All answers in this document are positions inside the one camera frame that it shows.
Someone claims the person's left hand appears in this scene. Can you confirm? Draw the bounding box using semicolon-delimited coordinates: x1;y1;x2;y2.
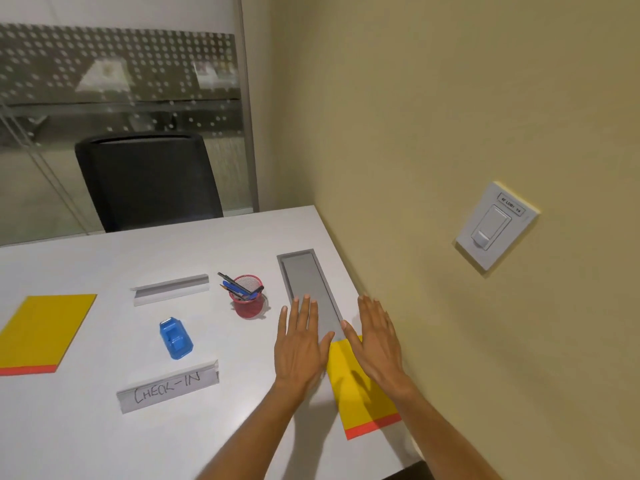
274;295;335;392

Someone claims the person's right hand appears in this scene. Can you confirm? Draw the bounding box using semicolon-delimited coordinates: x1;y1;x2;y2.
341;294;406;399

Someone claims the person's left forearm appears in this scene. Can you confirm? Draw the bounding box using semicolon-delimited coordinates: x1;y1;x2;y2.
195;379;315;480

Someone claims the person's right forearm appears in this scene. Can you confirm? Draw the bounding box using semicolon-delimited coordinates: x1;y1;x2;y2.
391;382;502;480

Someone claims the red mesh pen holder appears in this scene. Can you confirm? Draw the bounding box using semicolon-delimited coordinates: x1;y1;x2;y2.
228;275;268;319

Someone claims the blue pen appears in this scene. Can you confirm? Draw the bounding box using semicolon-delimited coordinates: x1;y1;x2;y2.
221;280;265;300

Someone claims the black pen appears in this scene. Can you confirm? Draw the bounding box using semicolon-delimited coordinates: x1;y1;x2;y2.
217;272;252;295

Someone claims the small yellow folder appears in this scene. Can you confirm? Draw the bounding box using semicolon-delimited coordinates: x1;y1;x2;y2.
326;337;402;440

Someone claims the blue stapler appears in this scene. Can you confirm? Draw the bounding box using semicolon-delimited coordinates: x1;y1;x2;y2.
159;317;194;360

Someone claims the white blank name sign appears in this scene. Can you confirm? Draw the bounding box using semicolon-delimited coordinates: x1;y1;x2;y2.
130;274;210;307

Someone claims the white handwritten name sign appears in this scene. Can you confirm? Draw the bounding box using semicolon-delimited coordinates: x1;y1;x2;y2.
116;359;220;414

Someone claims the black office chair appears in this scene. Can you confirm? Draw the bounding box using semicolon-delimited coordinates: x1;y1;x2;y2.
74;132;224;233

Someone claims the large yellow folder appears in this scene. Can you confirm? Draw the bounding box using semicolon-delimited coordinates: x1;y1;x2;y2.
0;294;98;377

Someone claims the glass partition with dots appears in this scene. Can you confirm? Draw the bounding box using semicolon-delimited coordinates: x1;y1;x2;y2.
0;0;260;247

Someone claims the grey cable tray lid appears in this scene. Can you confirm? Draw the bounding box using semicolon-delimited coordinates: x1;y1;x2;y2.
277;249;347;342

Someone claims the white wall switch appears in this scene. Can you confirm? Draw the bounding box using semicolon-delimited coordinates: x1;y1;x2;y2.
455;182;541;272

